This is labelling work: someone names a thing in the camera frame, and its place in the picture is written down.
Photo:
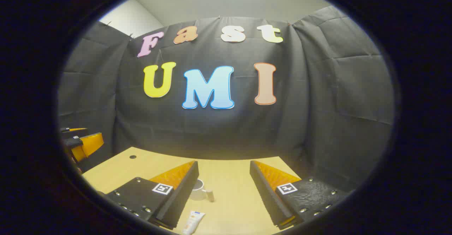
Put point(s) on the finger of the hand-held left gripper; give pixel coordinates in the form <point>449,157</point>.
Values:
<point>72,129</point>
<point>88,145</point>

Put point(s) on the light wooden desktop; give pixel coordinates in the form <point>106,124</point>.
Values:
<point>229,192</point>

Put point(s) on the black backdrop cloth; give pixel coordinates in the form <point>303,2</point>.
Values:
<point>212,132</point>

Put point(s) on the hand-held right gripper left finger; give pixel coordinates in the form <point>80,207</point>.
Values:
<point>183,192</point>

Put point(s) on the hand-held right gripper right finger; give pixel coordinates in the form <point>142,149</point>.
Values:
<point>268,196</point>

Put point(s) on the white toothpaste tube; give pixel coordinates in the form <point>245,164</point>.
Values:
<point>193,222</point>

